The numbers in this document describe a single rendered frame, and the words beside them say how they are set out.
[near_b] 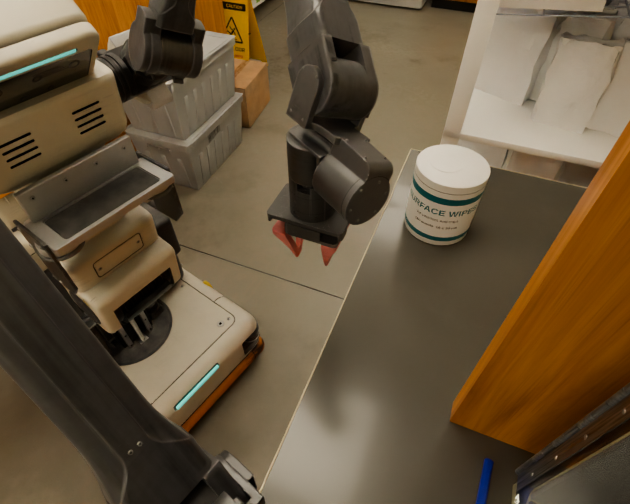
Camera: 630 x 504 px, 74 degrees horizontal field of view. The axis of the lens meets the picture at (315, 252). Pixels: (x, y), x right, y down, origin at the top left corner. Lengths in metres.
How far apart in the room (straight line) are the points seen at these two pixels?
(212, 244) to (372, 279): 1.48
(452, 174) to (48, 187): 0.69
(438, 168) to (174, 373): 1.05
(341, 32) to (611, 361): 0.40
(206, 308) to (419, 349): 1.01
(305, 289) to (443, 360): 1.28
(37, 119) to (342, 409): 0.65
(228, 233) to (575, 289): 1.93
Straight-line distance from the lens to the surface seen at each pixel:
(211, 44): 2.47
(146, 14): 0.78
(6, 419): 1.99
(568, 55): 1.29
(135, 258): 1.06
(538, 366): 0.50
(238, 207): 2.34
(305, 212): 0.50
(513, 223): 0.95
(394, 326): 0.72
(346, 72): 0.43
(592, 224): 0.36
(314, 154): 0.43
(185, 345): 1.51
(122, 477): 0.32
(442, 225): 0.81
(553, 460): 0.52
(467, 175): 0.78
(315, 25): 0.44
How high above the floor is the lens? 1.54
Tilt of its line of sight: 48 degrees down
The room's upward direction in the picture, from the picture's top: straight up
